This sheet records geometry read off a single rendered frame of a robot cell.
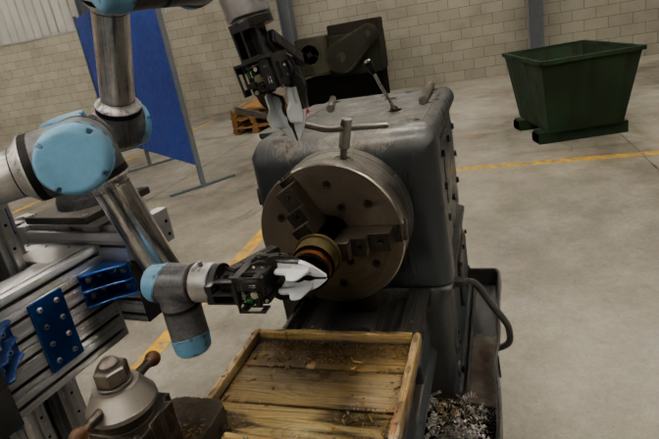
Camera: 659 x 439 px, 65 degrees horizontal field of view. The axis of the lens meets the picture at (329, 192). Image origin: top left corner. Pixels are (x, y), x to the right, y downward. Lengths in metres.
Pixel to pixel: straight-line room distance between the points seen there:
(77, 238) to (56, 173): 0.58
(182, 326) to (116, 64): 0.67
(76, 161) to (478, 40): 10.24
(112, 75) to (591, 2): 10.18
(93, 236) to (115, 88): 0.38
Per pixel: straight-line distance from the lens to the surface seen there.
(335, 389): 0.97
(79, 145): 0.91
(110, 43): 1.36
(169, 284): 1.01
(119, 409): 0.65
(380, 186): 1.01
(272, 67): 0.84
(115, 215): 1.10
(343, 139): 1.03
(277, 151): 1.24
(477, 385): 1.49
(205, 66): 12.43
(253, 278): 0.89
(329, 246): 0.96
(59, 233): 1.53
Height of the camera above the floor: 1.49
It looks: 18 degrees down
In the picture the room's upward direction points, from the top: 10 degrees counter-clockwise
